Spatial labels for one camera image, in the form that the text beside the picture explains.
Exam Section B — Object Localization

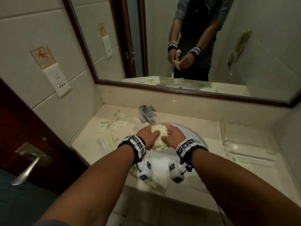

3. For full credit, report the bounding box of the person's left hand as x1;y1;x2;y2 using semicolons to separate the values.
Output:
136;126;163;150

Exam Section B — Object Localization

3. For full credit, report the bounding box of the person's right hand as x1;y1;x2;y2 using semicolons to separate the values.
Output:
161;123;187;150

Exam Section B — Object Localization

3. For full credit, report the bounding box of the bundle of striped toiletry sachets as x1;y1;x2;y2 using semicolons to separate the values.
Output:
150;124;170;151

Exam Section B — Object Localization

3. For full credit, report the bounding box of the pile of cream amenity packets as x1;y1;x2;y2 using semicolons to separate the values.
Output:
96;110;130;154

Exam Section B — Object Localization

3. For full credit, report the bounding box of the long cream toothbrush packet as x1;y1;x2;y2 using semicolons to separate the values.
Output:
130;166;160;189

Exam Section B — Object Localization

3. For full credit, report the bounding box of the person's left forearm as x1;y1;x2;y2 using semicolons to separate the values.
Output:
35;144;136;226

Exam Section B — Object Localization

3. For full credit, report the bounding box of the person's right forearm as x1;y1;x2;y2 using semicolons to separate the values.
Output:
190;148;301;226

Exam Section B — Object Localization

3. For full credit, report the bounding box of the chrome faucet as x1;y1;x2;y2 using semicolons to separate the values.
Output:
139;105;157;123

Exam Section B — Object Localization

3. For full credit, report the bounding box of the white sink basin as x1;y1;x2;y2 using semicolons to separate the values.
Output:
127;123;209;189

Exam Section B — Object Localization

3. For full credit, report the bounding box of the wooden framed mirror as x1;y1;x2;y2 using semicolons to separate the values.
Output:
61;0;301;108

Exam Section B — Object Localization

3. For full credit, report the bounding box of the dark wooden door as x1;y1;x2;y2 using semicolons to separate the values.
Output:
0;77;91;226

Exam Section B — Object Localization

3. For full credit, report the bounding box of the grey shirt sleeve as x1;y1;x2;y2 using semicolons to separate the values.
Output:
33;220;71;226

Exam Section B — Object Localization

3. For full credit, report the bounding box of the orange warning sticker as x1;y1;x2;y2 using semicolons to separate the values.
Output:
30;46;56;70

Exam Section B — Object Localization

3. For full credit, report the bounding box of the black camera cable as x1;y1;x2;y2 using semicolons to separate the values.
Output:
215;202;226;226

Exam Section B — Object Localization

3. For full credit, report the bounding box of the white wall socket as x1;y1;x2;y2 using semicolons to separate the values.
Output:
42;63;72;98

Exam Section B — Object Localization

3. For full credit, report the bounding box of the silver door handle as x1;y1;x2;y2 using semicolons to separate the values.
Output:
10;142;55;186

